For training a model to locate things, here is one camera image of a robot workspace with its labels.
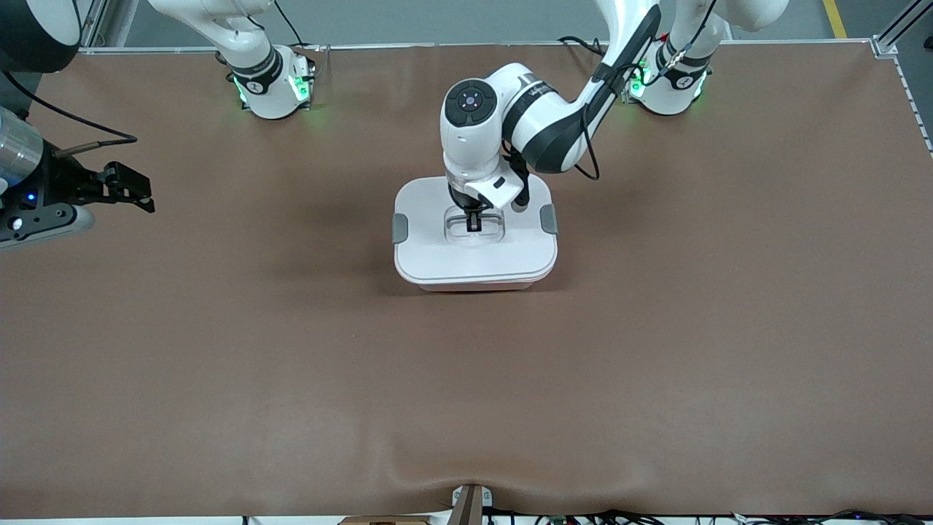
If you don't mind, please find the white box lid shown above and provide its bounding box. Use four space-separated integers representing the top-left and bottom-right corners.
392 175 559 287

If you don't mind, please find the pink plastic box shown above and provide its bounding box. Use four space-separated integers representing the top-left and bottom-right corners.
417 276 556 294

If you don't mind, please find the brown table mat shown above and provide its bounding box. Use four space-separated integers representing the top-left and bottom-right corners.
0 40 933 520

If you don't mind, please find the aluminium table edge rail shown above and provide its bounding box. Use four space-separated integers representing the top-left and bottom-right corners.
77 40 897 55

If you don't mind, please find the aluminium frame profile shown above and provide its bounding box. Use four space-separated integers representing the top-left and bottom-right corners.
73 0 117 55
871 0 933 59

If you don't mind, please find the black left arm base cable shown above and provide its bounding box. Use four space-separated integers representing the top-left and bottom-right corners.
558 35 613 59

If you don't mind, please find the black arm base cable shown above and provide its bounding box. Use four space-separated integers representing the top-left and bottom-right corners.
273 0 311 48
558 35 613 59

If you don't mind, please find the black right arm base cable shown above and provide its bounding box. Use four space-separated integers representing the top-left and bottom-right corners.
273 0 311 48

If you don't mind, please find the wooden camera mount post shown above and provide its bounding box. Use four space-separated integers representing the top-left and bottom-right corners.
450 483 493 525

